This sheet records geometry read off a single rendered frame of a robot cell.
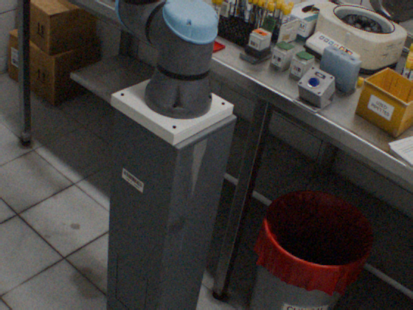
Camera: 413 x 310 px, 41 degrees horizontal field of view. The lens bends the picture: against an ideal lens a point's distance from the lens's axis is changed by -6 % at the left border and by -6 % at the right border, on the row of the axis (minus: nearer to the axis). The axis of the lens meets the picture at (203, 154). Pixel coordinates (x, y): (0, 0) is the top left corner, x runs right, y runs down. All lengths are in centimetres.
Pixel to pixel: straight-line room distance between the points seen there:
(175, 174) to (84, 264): 95
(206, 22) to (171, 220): 47
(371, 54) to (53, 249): 131
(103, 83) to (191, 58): 144
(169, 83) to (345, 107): 49
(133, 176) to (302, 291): 67
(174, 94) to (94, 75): 145
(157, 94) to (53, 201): 121
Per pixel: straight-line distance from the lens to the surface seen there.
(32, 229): 227
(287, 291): 179
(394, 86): 156
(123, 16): 133
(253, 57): 160
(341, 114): 147
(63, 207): 236
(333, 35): 173
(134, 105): 129
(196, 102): 126
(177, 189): 131
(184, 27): 118
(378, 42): 168
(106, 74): 269
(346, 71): 153
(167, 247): 143
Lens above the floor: 159
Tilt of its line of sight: 36 degrees down
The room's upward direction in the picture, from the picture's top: 10 degrees clockwise
